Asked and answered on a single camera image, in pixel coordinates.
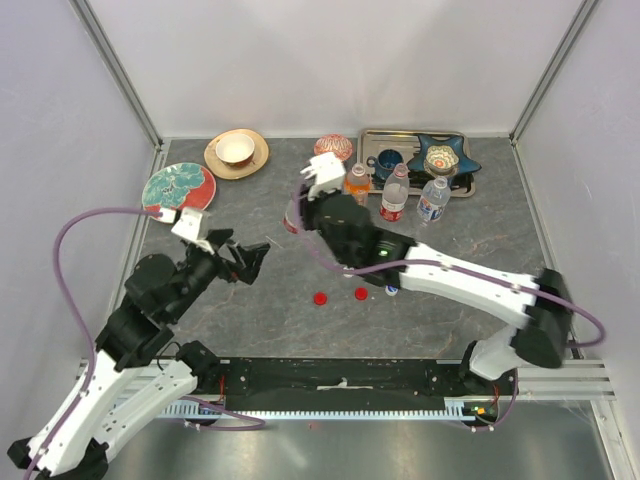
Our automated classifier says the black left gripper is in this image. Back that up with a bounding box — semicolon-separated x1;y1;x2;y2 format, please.
167;227;271;320

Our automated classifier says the small red-cap clear bottle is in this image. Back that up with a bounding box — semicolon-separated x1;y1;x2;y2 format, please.
282;200;300;234

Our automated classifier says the red bottle cap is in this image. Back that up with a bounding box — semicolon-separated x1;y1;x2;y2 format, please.
313;292;328;306
354;287;368;301

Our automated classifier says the orange juice bottle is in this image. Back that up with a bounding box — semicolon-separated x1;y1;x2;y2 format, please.
344;163;371;206

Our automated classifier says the tall red-cap clear bottle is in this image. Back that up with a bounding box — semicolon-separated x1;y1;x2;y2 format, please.
380;163;410;222

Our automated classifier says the clear Pocari Sweat bottle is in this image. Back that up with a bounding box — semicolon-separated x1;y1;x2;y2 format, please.
417;176;451;224

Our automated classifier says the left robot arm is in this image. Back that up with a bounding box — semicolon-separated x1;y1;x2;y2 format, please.
7;229;270;479

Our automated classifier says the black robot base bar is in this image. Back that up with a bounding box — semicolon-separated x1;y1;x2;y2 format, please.
195;357;515;408

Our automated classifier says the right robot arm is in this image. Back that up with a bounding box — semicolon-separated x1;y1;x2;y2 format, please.
293;192;572;394

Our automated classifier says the red teal floral plate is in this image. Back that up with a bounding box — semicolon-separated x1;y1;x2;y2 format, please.
141;162;217;211

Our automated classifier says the tan saucer plate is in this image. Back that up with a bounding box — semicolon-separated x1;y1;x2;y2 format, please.
204;129;269;180

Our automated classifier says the red white tea cup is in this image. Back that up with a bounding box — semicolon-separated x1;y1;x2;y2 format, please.
215;133;255;168

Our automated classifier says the red patterned bowl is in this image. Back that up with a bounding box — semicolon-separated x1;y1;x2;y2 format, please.
314;134;353;162

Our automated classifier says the blue ceramic cup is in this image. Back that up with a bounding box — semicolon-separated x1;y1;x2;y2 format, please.
366;149;403;182

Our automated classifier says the steel tray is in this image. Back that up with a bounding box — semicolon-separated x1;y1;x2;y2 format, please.
357;128;478;198

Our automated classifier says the patterned flower bowl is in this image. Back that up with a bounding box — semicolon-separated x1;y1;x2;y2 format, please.
423;145;459;177

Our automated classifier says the blue star-shaped dish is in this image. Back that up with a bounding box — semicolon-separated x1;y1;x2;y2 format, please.
408;133;482;176

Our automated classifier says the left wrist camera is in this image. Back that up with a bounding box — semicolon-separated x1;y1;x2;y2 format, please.
157;207;213;253

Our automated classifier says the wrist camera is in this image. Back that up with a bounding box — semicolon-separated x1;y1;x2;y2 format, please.
157;207;213;253
300;152;346;201

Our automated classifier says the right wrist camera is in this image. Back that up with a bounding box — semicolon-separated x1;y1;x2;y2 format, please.
300;152;346;201

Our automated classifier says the left aluminium frame post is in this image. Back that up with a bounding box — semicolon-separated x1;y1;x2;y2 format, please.
69;0;164;150

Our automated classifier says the aluminium frame post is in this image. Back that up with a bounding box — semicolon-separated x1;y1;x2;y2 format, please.
509;0;600;147
69;0;164;150

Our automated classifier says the slotted cable duct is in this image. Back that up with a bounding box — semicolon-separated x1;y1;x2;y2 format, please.
158;399;497;421

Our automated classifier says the right aluminium frame post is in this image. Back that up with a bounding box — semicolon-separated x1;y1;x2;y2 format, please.
509;0;600;147

